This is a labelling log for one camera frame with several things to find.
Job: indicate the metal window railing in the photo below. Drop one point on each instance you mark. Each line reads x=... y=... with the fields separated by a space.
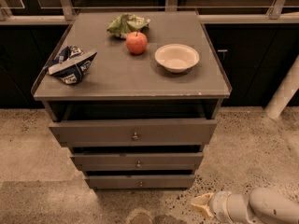
x=209 y=11

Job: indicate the grey drawer cabinet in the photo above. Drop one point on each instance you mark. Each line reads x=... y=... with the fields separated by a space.
x=120 y=85

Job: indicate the white pillar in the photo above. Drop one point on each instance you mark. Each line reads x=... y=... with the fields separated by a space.
x=286 y=90

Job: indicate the grey middle drawer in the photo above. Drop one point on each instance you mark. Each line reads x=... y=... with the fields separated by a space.
x=137 y=161

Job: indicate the grey top drawer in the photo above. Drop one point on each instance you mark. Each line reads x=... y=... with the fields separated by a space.
x=133 y=132

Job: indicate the white bowl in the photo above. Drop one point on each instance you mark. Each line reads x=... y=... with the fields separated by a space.
x=177 y=58

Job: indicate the grey drawer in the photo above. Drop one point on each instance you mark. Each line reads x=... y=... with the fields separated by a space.
x=133 y=132
x=140 y=181
x=137 y=161

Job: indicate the blue chip bag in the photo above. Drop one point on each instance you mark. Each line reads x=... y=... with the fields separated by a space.
x=71 y=64

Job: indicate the green chip bag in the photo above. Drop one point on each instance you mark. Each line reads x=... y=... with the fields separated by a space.
x=126 y=23

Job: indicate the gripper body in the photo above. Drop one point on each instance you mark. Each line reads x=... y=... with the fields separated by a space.
x=218 y=204

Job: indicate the red apple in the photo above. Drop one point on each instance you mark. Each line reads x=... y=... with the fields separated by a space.
x=136 y=42

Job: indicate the grey bottom drawer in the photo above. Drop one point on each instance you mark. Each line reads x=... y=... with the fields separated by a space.
x=140 y=181

